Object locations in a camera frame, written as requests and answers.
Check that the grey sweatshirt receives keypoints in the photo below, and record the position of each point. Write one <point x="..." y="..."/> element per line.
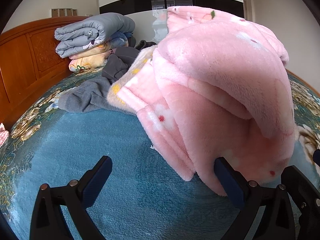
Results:
<point x="85" y="97"/>

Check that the folded grey quilt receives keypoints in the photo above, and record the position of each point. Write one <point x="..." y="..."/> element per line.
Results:
<point x="95" y="30"/>

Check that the pink fleece garment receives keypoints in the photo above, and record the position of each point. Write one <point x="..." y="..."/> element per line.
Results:
<point x="212" y="80"/>

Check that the wooden headboard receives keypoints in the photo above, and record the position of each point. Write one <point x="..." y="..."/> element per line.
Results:
<point x="25" y="55"/>

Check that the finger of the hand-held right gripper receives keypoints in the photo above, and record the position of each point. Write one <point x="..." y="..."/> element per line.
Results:
<point x="317" y="157"/>
<point x="303" y="192"/>

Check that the dark grey hoodie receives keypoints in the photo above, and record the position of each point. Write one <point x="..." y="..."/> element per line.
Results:
<point x="120" y="60"/>

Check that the pink textured pillow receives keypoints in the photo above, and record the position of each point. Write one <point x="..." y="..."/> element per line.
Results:
<point x="3" y="135"/>

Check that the black cloth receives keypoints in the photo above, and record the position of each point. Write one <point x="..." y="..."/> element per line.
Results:
<point x="145" y="44"/>

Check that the folded yellow floral blanket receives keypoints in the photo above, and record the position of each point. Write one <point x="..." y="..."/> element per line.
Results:
<point x="92" y="57"/>

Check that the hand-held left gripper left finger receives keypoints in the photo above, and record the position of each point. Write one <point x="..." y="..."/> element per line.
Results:
<point x="96" y="182"/>

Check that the teal floral bedspread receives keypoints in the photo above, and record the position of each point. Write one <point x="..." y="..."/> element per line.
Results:
<point x="112" y="145"/>

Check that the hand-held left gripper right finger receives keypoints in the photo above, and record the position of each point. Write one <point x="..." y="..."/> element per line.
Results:
<point x="228" y="182"/>

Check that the small picture frame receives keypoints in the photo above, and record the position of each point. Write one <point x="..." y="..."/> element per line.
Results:
<point x="54" y="12"/>
<point x="61" y="12"/>
<point x="67" y="12"/>
<point x="74" y="12"/>

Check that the cream fleece garment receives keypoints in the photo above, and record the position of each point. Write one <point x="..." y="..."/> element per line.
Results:
<point x="136" y="67"/>

